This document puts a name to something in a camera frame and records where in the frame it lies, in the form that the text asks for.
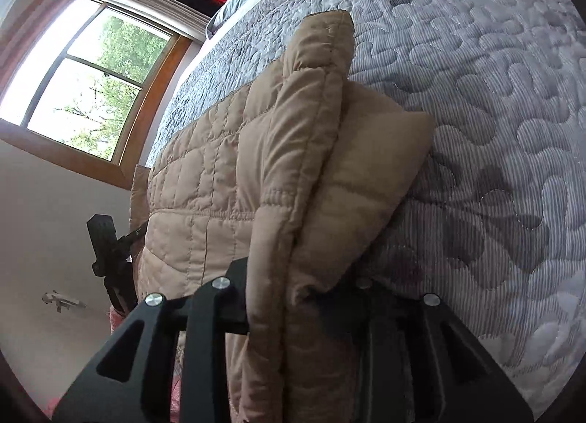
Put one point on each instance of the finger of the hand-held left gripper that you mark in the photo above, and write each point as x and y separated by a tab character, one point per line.
132	237

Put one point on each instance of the grey quilted bedspread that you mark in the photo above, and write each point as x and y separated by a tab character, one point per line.
480	129

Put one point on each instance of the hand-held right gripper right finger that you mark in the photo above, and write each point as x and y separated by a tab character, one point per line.
366	313

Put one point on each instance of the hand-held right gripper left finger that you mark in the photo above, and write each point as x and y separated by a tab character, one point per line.
229	304

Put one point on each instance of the pink checked cloth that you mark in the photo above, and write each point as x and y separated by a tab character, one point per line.
116	317

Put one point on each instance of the large wooden-framed window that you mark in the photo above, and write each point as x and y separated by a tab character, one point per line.
114	84

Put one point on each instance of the beige quilted coat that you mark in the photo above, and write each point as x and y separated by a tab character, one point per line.
219	175

